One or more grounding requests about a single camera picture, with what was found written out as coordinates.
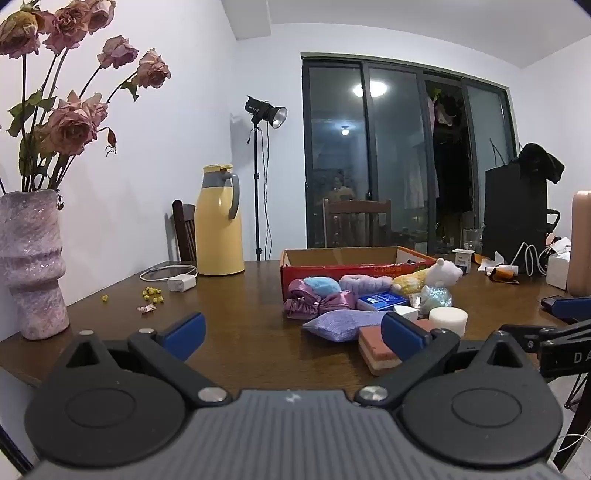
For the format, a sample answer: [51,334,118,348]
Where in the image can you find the black garment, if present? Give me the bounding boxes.
[510,143,565,184]

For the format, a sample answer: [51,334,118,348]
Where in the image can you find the pink rounded object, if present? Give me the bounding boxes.
[567,191,591,297]

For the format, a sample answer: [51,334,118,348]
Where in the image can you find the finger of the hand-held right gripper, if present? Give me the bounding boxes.
[540,295,591,321]
[499,319,591,354]

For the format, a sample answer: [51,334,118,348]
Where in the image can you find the slatted wooden chair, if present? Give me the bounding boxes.
[322,198,393,249]

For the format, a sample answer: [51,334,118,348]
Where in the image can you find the white round sponge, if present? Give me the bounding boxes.
[428,307,468,338]

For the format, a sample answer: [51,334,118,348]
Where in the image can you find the dark wooden chair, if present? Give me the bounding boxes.
[172,199,198,265]

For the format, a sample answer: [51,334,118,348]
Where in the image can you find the white charger cable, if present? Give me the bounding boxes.
[139,264,198,283]

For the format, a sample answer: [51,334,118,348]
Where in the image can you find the sliding glass door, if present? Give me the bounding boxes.
[301,53,518,250]

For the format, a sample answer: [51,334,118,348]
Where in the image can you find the red cardboard box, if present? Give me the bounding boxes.
[280,246,437,303]

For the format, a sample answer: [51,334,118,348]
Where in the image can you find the yellow and white plush bear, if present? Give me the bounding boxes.
[391,257,464,296]

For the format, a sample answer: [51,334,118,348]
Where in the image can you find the crumpled white tissue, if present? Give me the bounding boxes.
[477,251,509,271]

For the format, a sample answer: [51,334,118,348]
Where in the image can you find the yellow flower bits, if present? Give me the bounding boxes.
[102,286,166,306]

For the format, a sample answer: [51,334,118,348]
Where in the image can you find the white charger block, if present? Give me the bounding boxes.
[167,274,198,293]

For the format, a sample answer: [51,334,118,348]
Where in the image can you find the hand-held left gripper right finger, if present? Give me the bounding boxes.
[355,311,530,409]

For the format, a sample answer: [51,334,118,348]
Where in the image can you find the purple fluffy scrunchie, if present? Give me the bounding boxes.
[339,274,393,296]

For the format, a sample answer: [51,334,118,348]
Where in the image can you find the iridescent translucent scrunchie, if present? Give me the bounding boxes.
[409,285,454,317]

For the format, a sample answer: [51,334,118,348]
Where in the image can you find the blue fluffy pouf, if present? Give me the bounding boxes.
[302,276,342,296]

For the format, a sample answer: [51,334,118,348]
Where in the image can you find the pink textured vase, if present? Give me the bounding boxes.
[0,189,73,341]

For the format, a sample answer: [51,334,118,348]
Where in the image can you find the purple satin scrunchie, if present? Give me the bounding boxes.
[284,278,358,321]

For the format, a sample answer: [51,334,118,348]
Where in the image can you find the pink sponge block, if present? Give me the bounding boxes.
[358,318,437,377]

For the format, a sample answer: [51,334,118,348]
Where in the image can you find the looped white cable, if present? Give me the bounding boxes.
[508,242,553,278]

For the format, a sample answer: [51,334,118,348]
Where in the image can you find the dried rose bouquet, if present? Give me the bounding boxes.
[0,0,172,195]

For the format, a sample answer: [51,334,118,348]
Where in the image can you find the white tissue pack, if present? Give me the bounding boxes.
[546,251,573,291]

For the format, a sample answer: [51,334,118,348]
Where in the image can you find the small white milk carton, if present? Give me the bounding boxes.
[451,248,476,274]

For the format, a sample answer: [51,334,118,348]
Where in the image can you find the clear drinking glass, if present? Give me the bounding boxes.
[462,228,484,254]

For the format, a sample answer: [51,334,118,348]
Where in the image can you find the lavender fabric pouch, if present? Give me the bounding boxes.
[302,310,389,343]

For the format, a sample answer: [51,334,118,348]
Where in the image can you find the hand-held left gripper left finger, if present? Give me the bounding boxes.
[65,311,232,409]

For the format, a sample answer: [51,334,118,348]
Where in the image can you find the hanging clothes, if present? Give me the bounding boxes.
[427,87,465,128]

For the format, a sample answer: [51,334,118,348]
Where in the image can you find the studio light on stand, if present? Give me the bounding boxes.
[244,95,288,262]

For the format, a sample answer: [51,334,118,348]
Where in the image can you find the orange wrapper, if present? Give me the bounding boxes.
[485,265,520,284]

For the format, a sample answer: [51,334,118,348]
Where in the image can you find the black paper bag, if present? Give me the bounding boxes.
[482,161,550,278]

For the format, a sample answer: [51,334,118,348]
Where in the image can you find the yellow thermos jug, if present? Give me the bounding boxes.
[194,164,246,277]

